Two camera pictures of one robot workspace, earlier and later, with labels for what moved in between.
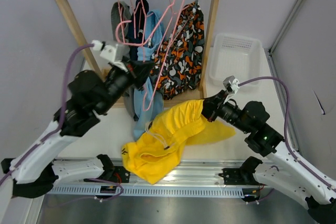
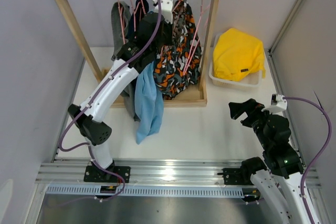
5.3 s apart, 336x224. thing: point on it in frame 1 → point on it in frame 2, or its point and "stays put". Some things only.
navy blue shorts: [136, 34] stays put
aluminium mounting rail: [190, 173] stays put
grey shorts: [121, 17] stays put
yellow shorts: [153, 153] → [235, 53]
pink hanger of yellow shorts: [165, 13] → [202, 6]
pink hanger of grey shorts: [121, 11] stays put
